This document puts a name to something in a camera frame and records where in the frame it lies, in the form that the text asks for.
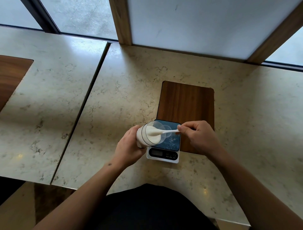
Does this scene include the person's black clothing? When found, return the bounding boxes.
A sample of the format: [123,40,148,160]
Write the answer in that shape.
[84,184,218,230]

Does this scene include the white plastic spoon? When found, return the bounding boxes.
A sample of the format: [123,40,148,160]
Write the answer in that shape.
[146,125,180,137]

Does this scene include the person's right forearm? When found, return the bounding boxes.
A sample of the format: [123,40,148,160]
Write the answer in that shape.
[207,149,303,230]

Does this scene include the wooden pillar trim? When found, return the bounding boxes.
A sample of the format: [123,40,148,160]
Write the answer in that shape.
[109,0,133,45]
[246,1,303,64]

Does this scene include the white digital kitchen scale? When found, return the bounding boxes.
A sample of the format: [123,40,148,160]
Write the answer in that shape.
[146,119,181,164]

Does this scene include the glass jar with blue base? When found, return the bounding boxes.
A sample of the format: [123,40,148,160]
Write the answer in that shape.
[136,121,167,149]

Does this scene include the person's left hand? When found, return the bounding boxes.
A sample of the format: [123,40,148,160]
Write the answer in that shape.
[111,125,147,170]

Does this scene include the black window frame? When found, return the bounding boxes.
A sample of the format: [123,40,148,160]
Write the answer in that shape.
[0,0,118,43]
[262,60,303,72]

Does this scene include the dark wooden inlay board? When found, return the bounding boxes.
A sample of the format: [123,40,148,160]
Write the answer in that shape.
[156,81,215,154]
[0,55,34,112]

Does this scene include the person's left forearm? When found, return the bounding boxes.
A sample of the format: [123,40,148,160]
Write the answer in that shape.
[33,162,128,230]

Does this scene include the person's right hand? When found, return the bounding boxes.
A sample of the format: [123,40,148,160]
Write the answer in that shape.
[177,120,224,161]

